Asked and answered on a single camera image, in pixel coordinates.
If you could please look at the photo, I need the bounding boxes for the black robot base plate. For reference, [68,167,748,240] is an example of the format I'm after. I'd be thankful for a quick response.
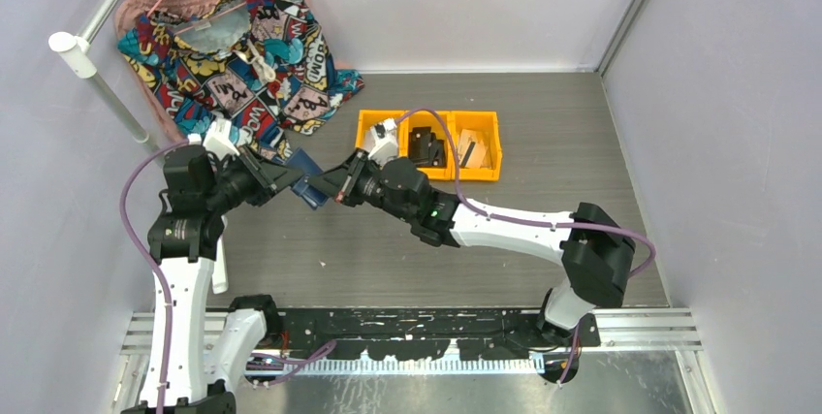
[245,307,601,383]

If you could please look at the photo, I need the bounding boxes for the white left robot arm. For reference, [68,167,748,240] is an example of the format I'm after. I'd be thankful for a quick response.
[119,143,303,413]

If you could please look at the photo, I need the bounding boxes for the yellow bin with gold cards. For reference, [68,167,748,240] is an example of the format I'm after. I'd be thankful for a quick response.
[449,111,503,182]

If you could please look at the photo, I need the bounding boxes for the stack of gold cards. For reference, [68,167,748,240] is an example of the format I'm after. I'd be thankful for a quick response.
[458,129,491,169]

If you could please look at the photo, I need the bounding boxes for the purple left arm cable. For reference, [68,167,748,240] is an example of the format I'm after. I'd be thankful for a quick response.
[119,138,194,414]

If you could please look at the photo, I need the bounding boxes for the navy leather card holder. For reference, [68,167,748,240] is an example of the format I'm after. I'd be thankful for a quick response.
[286,148,329,210]

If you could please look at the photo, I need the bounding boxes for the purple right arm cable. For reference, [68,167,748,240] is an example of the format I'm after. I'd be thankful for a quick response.
[393,108,657,278]

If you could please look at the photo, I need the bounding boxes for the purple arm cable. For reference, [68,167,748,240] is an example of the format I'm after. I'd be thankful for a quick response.
[119,138,194,414]
[393,108,657,278]

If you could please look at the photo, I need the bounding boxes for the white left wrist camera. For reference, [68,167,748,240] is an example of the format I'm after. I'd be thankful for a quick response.
[202,117,239,161]

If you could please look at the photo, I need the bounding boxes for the silver clothes rack pole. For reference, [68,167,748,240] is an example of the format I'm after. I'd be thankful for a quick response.
[47,0,159,153]

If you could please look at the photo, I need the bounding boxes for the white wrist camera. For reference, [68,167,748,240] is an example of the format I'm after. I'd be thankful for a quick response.
[366,118,399,167]
[202,117,239,161]

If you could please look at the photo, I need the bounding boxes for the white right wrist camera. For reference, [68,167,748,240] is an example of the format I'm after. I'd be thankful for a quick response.
[366,118,399,167]

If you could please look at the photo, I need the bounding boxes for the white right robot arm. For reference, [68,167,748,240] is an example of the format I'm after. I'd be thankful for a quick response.
[308,150,636,347]

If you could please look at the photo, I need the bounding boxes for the stack of black cards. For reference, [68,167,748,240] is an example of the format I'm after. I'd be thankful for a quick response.
[407,127,447,168]

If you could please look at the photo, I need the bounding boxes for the yellow bin with silver cards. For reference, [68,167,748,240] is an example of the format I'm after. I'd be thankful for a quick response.
[355,110,407,167]

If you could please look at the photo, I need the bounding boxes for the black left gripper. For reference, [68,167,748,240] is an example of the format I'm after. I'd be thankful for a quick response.
[204,143,302,215]

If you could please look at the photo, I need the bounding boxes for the yellow bin with black cards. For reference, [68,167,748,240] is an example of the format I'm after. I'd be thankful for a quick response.
[399,111,456,180]

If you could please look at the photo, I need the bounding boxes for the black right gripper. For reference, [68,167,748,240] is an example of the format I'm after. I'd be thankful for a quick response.
[306,150,415,226]

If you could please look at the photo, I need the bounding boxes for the comic print shorts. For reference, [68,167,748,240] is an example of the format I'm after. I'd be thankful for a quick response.
[117,0,364,162]

